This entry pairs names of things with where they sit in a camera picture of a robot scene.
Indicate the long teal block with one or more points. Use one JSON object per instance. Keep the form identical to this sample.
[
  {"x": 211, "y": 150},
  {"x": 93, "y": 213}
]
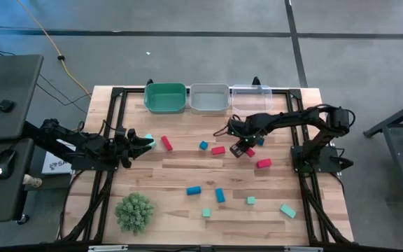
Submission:
[
  {"x": 150, "y": 137},
  {"x": 288, "y": 211}
]

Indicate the green artificial plant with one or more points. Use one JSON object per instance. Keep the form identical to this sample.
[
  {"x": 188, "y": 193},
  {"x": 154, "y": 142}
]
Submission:
[{"x": 134, "y": 213}]

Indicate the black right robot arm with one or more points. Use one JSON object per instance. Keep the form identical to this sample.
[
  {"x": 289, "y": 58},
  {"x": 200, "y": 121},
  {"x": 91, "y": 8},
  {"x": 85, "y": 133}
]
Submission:
[{"x": 292, "y": 117}]

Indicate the long red block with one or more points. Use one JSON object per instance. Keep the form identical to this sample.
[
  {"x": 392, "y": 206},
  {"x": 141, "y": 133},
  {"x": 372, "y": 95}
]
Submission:
[{"x": 167, "y": 143}]

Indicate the beige rounded object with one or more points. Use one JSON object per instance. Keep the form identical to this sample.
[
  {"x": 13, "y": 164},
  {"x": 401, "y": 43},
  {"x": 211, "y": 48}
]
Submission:
[{"x": 32, "y": 181}]

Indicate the black desk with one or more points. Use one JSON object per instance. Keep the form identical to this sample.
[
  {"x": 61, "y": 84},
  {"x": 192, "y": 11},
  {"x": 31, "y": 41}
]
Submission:
[{"x": 9, "y": 80}]

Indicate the white printed box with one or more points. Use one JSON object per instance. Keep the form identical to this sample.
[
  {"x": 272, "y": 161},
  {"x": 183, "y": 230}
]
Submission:
[{"x": 52, "y": 166}]

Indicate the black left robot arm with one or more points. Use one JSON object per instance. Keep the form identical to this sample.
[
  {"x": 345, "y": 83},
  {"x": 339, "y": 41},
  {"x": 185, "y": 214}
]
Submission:
[{"x": 82, "y": 143}]

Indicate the clear plastic bin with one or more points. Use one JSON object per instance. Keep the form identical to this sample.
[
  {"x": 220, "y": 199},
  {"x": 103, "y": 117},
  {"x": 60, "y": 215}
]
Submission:
[{"x": 252, "y": 98}]

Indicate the black desk foot bar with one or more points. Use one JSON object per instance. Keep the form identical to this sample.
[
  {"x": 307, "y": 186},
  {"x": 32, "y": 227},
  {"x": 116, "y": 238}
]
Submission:
[{"x": 30, "y": 128}]

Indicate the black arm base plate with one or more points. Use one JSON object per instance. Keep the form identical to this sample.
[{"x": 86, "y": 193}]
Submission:
[
  {"x": 327, "y": 164},
  {"x": 96, "y": 165}
]

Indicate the small red block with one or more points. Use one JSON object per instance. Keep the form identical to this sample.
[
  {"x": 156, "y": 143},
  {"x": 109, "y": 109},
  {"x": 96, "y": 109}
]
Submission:
[{"x": 250, "y": 153}]

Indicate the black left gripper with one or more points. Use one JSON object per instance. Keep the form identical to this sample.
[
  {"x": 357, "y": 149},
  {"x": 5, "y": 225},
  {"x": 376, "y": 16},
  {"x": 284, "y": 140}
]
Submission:
[{"x": 124, "y": 148}]

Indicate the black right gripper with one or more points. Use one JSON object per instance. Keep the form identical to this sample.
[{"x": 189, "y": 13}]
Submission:
[{"x": 241, "y": 129}]

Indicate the black aluminium table frame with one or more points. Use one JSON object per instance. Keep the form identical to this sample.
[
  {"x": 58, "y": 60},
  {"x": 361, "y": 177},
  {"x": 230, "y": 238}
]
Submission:
[{"x": 117, "y": 91}]

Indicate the green plastic bin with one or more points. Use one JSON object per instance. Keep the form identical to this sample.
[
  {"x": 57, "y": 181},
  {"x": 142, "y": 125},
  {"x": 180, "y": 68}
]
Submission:
[{"x": 164, "y": 99}]

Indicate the long blue block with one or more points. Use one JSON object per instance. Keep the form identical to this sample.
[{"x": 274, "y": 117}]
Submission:
[
  {"x": 194, "y": 190},
  {"x": 220, "y": 195}
]

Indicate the small black device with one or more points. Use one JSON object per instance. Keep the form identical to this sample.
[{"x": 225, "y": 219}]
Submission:
[{"x": 5, "y": 105}]

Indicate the pale grey plastic bin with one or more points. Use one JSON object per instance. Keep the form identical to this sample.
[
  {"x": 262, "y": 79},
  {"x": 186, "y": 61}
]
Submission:
[{"x": 209, "y": 99}]

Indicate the small blue block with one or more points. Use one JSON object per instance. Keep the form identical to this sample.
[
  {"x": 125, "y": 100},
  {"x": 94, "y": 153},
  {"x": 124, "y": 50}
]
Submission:
[
  {"x": 203, "y": 145},
  {"x": 261, "y": 142}
]

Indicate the black computer mouse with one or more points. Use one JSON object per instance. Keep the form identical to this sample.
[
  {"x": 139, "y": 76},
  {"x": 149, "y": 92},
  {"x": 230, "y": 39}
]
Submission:
[{"x": 5, "y": 164}]

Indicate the teal cube block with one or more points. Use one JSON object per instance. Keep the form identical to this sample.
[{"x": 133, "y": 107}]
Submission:
[
  {"x": 251, "y": 200},
  {"x": 206, "y": 212}
]

